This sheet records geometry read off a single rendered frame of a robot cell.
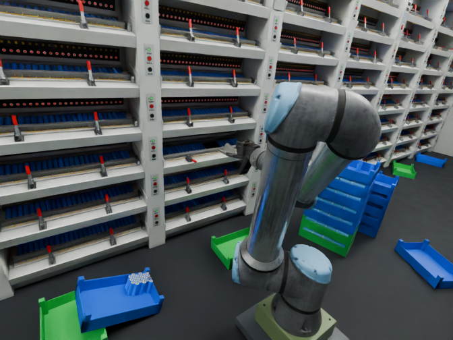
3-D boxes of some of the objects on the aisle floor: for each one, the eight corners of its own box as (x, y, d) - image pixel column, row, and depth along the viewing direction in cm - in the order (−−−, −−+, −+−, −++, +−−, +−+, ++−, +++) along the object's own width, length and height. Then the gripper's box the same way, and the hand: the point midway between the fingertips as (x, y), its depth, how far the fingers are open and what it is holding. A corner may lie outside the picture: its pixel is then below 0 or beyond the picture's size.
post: (314, 191, 224) (375, -55, 154) (307, 193, 219) (367, -60, 149) (297, 182, 239) (346, -46, 169) (290, 184, 233) (338, -51, 164)
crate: (468, 287, 134) (474, 276, 131) (434, 289, 132) (441, 277, 128) (423, 249, 161) (427, 239, 158) (394, 249, 159) (398, 239, 156)
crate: (144, 280, 123) (148, 266, 121) (159, 313, 108) (164, 298, 106) (74, 292, 104) (78, 276, 102) (81, 334, 89) (85, 316, 87)
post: (165, 243, 148) (152, -196, 78) (149, 248, 143) (121, -215, 73) (154, 225, 163) (133, -157, 93) (139, 229, 158) (106, -172, 88)
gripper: (274, 144, 116) (247, 133, 131) (240, 149, 105) (215, 137, 120) (271, 160, 119) (245, 149, 134) (238, 168, 109) (214, 154, 123)
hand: (230, 149), depth 128 cm, fingers open, 14 cm apart
